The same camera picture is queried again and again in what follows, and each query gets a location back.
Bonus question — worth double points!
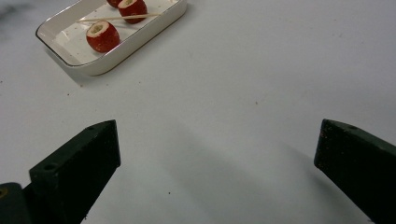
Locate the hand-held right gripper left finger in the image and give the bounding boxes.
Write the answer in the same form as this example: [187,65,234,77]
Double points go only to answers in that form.
[22,119,121,224]

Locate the thin wooden skewer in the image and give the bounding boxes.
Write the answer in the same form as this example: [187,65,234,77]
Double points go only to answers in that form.
[76,12,163,23]

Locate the white rectangular dish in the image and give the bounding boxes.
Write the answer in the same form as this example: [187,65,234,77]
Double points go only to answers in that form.
[35,0,189,77]

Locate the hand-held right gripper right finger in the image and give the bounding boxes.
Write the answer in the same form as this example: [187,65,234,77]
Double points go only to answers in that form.
[313,119,396,224]

